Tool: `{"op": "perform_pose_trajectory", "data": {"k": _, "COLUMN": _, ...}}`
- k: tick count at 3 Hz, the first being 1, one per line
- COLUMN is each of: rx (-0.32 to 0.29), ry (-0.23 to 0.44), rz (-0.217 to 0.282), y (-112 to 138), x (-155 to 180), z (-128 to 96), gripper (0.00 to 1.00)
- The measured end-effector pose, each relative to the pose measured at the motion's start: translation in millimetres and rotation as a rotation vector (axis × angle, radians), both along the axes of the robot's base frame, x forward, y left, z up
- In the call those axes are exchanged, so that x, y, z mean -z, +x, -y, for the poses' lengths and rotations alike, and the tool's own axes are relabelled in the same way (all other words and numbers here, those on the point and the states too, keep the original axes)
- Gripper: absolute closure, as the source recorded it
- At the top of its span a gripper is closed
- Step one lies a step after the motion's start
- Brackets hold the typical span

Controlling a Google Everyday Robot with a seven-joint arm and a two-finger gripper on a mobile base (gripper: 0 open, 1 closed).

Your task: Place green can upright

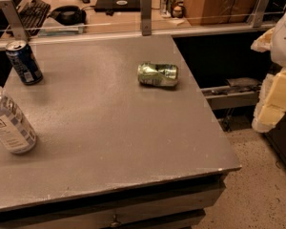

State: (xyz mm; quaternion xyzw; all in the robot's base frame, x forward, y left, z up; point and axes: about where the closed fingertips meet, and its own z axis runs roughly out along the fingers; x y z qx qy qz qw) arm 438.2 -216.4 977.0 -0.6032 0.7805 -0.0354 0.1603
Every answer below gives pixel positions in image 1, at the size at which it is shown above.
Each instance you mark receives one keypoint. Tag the blue soda can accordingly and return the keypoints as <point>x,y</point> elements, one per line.
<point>23,61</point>

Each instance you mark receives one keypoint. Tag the clear plastic water bottle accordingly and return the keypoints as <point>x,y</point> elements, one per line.
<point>16,133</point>

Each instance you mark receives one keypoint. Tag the black laptop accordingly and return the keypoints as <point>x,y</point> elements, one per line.
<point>117,5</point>

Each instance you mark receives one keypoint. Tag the black headphones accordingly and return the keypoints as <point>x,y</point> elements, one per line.
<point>68,15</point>

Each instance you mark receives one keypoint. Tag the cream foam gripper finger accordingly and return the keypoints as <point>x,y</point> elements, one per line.
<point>271,106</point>
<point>263,42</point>

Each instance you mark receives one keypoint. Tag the silver can on desk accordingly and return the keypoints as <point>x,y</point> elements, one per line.
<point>166,7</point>

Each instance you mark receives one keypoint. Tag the crushed green soda can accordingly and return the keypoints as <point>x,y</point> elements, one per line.
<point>158,75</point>

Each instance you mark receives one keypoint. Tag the left metal bracket post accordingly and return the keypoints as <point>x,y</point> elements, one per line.
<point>16,25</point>

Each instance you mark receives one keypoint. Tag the metal bracket post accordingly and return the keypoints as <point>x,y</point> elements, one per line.
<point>16,25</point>
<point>257,15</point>
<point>146,17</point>

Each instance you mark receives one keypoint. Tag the grey metal shelf tray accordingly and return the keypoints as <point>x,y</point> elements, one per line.
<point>237,92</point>

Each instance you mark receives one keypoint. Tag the table drawer with handle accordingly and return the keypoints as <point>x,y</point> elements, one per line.
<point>174,207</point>

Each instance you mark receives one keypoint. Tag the wooden cabinet box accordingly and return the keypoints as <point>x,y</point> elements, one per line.
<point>210,12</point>

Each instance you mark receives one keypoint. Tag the black keyboard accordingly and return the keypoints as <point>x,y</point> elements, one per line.
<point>33,15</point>

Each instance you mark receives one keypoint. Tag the right metal bracket post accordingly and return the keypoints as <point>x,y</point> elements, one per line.
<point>257,15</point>

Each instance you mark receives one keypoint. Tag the small round brown object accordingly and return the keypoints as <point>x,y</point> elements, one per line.
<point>178,12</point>

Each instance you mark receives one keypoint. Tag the middle metal bracket post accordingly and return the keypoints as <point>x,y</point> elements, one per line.
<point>146,17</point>

